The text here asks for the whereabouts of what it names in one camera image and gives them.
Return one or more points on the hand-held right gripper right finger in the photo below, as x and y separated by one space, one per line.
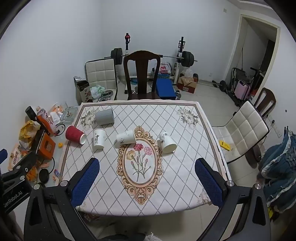
208 183

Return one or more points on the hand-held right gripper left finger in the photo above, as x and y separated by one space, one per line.
86 182

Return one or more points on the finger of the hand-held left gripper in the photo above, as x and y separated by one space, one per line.
3 154
23 165

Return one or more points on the white paper cup calligraphy print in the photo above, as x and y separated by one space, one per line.
99 141

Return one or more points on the red ribbed paper cup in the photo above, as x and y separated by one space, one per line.
74 134

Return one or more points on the white paper cup ink print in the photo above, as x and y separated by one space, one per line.
167 144
126 138

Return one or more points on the grey ribbed cup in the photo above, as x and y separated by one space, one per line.
105 117

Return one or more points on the orange snack bag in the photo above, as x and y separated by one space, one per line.
15 157

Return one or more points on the black round disc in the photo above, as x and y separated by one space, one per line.
44 175

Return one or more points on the orange box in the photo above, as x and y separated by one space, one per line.
47 148

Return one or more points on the yellow plastic bag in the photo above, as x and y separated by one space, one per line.
26 133

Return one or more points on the floral diamond pattern tablecloth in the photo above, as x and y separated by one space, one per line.
180 166

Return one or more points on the yellow tool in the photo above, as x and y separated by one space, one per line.
224 145

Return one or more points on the small yellow cap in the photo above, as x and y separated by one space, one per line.
60 145

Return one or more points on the black and orange tool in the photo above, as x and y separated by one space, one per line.
42 120

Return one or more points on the white padded chair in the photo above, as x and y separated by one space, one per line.
245 129
100 71

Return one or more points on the clear glass tray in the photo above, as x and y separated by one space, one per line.
69 113

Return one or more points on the blue denim clothes pile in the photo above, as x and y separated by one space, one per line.
281 162

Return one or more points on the printed dark cardboard box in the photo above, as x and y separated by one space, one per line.
83 91

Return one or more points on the green white plastic bag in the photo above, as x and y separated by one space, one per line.
97 90

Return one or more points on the black dumbbell bar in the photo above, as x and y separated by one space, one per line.
222 85

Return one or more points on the pink suitcase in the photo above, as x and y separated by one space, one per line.
241 89

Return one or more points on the brown cardboard box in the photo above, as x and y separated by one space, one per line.
188 84

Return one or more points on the dark wooden chair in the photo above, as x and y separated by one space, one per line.
141 69
267 99

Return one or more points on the blue weight bench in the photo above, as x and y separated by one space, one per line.
164 89

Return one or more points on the folded black cart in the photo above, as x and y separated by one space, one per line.
236 76

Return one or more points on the red and white plastic bag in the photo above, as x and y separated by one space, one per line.
164 69

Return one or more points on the black plate barbell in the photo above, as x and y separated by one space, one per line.
187 58

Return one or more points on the white squat rack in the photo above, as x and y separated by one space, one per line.
180 49

